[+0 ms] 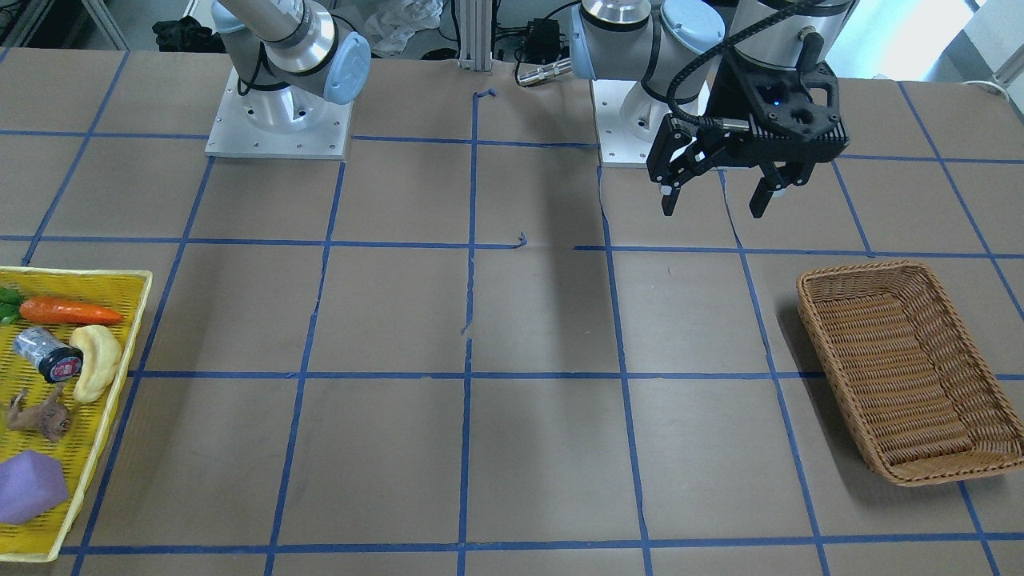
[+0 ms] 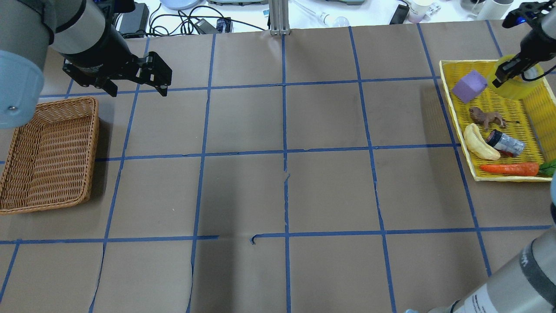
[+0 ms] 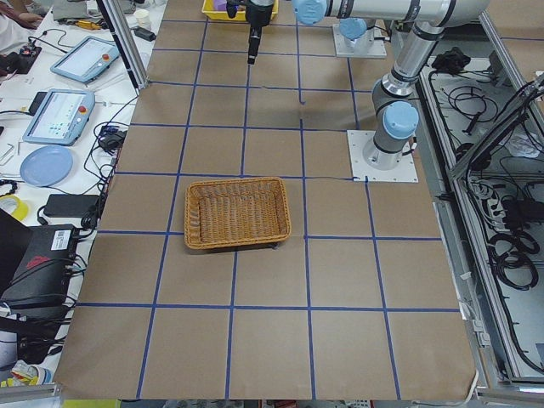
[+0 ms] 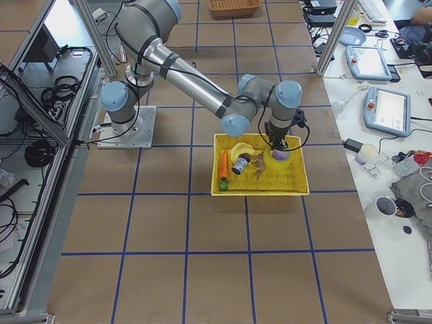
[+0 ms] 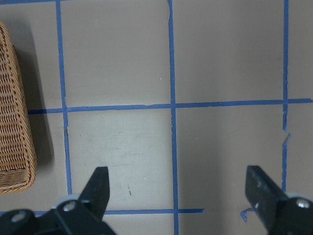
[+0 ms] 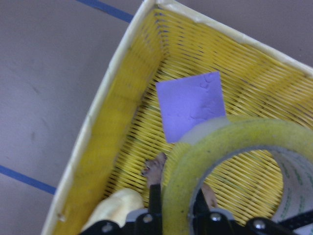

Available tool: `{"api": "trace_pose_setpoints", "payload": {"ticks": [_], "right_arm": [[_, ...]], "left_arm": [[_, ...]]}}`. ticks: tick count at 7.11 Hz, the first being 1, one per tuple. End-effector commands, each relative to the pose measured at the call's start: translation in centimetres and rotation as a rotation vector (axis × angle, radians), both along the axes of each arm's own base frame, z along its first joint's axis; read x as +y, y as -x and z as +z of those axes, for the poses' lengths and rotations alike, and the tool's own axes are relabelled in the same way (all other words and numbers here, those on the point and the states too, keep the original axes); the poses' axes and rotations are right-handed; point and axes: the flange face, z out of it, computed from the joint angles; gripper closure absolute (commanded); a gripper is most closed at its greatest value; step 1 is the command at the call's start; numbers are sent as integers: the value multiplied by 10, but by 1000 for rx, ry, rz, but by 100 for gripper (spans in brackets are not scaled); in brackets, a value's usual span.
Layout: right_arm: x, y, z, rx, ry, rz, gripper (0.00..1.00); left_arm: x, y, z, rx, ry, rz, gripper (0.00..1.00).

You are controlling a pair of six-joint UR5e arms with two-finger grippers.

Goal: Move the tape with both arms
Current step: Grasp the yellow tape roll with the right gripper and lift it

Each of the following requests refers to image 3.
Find blue plate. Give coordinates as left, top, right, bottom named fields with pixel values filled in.
left=20, top=145, right=73, bottom=187

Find yellow woven basket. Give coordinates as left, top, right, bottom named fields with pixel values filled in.
left=201, top=0, right=280, bottom=21

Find upper teach pendant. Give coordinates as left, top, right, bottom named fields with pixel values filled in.
left=50, top=36, right=120, bottom=83

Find lower teach pendant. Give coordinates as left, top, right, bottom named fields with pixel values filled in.
left=22, top=89, right=95, bottom=146

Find teach pendant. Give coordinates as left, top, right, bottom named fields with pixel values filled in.
left=22, top=89, right=95, bottom=146
left=50, top=36, right=120, bottom=83

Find black power adapter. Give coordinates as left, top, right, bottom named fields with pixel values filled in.
left=133, top=26, right=156, bottom=42

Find black laptop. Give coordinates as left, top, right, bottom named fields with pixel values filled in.
left=1, top=220, right=78, bottom=309

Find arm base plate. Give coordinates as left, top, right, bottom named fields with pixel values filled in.
left=347, top=130, right=418, bottom=183
left=332, top=24, right=387, bottom=60

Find black power brick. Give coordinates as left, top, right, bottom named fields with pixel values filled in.
left=42, top=194, right=99, bottom=218

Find brown wicker basket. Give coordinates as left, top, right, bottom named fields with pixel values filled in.
left=184, top=177, right=292, bottom=250

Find yellow tape on desk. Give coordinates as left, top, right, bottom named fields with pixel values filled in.
left=0, top=195, right=29, bottom=221

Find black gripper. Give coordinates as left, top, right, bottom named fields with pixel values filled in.
left=226, top=0, right=273, bottom=65

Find purple foam block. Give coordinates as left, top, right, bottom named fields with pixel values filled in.
left=212, top=0, right=227, bottom=12

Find aluminium frame post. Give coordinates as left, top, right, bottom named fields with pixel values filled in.
left=97, top=0, right=149, bottom=90

